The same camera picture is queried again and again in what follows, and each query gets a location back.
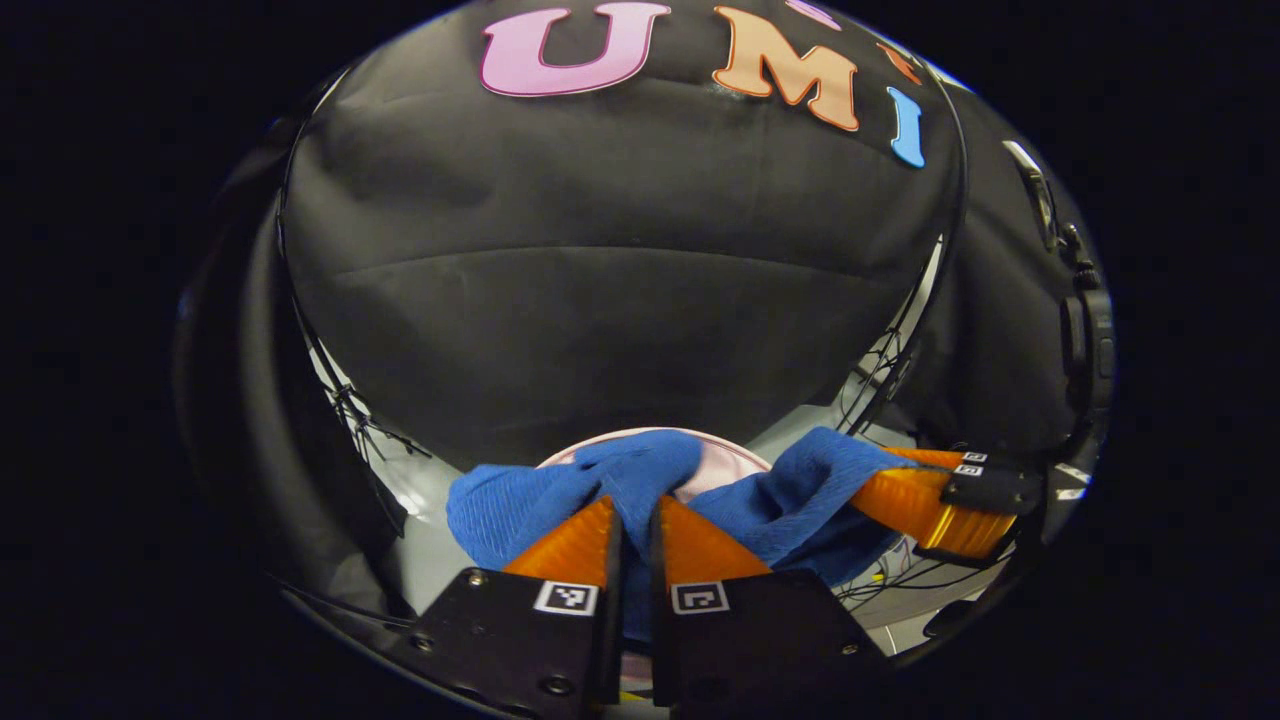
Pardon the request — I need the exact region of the black backdrop cloth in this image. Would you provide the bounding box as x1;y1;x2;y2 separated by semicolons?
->
175;0;1111;621

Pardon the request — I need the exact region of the pink laundry hamper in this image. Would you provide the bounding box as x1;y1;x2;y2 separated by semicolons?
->
535;430;776;506

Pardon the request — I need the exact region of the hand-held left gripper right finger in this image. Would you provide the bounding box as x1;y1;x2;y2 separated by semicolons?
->
650;495;891;717

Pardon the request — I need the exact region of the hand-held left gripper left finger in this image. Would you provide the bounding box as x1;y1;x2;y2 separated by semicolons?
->
385;495;626;717

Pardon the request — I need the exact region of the bundle of floor cables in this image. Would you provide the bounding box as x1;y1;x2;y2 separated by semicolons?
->
835;540;1011;611

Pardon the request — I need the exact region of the blue corduroy shirt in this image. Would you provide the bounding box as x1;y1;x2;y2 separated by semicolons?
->
445;427;921;646

